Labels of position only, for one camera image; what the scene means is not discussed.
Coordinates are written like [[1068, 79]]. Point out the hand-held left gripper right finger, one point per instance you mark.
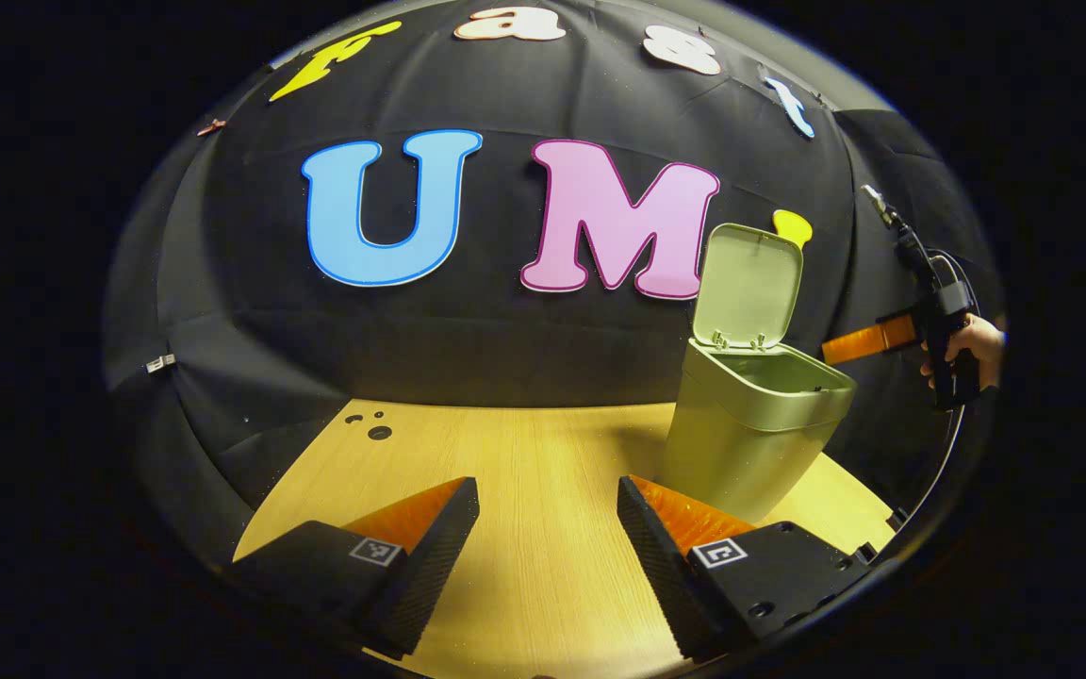
[[656, 566]]

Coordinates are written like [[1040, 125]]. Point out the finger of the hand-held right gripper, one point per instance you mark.
[[868, 339]]

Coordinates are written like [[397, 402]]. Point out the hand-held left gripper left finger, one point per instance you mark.
[[430, 566]]

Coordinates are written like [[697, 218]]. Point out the green desktop garbage bin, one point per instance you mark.
[[741, 443]]

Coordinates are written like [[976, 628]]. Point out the wooden desktop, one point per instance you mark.
[[524, 471]]

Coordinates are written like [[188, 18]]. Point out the black backdrop cloth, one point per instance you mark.
[[505, 339]]

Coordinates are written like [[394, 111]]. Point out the silver cloth clip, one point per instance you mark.
[[159, 363]]

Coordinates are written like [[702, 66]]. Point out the pink cloth clip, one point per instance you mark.
[[211, 125]]

